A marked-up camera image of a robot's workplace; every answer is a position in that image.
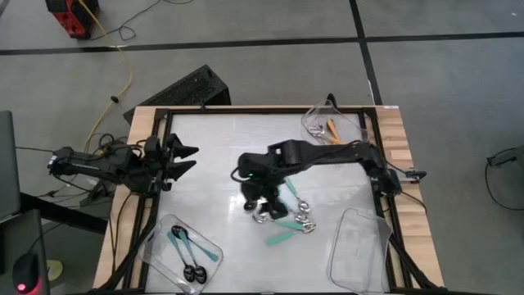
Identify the clear plastic container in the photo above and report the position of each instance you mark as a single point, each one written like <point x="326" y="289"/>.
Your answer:
<point x="360" y="254"/>
<point x="159" y="254"/>
<point x="352" y="123"/>

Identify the yellow round floor object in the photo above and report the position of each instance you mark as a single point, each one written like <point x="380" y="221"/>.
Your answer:
<point x="55" y="270"/>

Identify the black computer mouse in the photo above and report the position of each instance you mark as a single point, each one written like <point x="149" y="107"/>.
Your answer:
<point x="25" y="272"/>

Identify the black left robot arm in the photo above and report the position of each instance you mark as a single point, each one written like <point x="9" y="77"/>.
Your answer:
<point x="102" y="164"/>

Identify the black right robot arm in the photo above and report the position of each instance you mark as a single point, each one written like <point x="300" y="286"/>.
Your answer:
<point x="327" y="151"/>

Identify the black metal table frame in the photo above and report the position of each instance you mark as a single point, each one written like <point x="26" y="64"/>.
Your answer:
<point x="266" y="110"/>

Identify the dark side table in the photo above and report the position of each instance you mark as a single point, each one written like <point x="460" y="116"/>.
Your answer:
<point x="16" y="237"/>

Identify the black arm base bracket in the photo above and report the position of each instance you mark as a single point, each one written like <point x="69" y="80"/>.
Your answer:
<point x="98" y="191"/>

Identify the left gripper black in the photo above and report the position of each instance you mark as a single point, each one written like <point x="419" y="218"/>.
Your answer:
<point x="155" y="164"/>

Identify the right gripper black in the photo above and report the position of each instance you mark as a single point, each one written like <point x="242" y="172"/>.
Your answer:
<point x="262" y="190"/>

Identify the red and black case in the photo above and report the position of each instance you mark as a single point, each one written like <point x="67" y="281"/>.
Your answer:
<point x="71" y="20"/>

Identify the black floor beam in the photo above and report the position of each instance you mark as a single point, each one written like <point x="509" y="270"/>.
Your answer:
<point x="61" y="213"/>

